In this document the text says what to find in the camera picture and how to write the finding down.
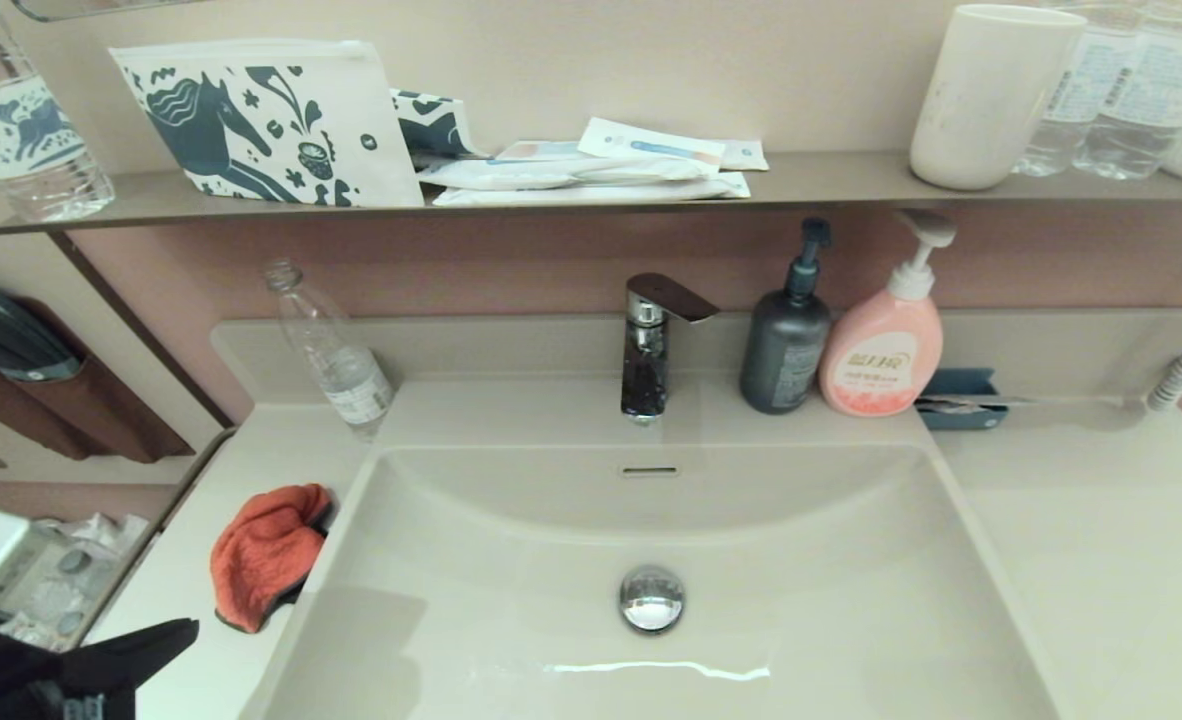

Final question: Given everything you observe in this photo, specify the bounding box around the orange microfibre cloth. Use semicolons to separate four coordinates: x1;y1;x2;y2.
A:
209;484;335;636

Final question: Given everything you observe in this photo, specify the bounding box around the chrome faucet lever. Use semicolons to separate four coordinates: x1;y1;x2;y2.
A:
626;272;721;325

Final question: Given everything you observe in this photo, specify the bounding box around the chrome faucet body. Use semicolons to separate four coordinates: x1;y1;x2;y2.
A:
619;298;671;427

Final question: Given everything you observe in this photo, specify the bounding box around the white sink basin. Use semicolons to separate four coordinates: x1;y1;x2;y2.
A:
241;440;1062;720

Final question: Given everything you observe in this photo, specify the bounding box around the dark grey slipper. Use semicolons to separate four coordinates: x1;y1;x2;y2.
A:
0;283;83;384

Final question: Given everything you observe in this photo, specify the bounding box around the empty clear plastic bottle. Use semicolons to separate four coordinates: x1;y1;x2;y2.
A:
263;258;396;443

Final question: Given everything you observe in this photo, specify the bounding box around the chrome drain stopper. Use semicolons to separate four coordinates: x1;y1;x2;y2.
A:
618;564;687;636

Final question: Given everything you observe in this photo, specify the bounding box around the white pouch blue horse print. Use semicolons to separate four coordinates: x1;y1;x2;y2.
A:
108;39;425;209

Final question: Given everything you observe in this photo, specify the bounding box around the blue deer label water bottle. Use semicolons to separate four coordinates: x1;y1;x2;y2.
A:
0;0;116;224

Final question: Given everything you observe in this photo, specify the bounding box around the folded white blue print pouch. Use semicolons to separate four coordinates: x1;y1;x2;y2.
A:
389;88;488;167

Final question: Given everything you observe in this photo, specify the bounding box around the white crinkled plastic packet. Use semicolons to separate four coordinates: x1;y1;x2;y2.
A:
415;155;722;192

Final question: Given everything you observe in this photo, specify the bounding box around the white packet orange stripe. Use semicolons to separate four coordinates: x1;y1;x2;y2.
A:
496;140;592;164

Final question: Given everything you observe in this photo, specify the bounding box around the flat white plastic packet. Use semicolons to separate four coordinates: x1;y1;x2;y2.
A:
431;172;752;208

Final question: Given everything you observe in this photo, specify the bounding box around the dark grey pump bottle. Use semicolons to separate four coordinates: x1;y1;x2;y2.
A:
738;217;835;416

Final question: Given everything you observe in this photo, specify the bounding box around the white packet blue toothbrush print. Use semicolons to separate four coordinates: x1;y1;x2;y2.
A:
577;117;728;167

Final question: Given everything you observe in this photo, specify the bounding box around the pink pump soap bottle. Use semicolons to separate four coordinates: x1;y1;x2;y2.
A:
817;208;958;419

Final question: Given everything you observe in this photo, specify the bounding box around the blue soap tray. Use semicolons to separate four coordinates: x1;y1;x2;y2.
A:
915;368;1010;431

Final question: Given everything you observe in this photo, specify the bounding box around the thin silver packet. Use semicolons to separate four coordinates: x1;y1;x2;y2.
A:
916;393;1038;413

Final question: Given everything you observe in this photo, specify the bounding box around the white plastic cup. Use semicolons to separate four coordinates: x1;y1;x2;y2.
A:
909;3;1090;192

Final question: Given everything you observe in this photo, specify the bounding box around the clear water bottle white label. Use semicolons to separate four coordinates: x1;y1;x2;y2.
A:
1073;0;1182;182
1011;0;1117;178

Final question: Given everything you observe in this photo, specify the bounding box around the brown leather wall pocket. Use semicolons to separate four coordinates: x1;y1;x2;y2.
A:
0;298;196;465
0;375;92;462

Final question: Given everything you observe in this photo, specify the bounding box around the dark brown wall trim strip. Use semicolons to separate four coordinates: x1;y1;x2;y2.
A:
46;232;238;430

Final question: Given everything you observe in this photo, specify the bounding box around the taupe wall shelf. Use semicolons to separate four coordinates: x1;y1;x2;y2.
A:
0;150;1182;237

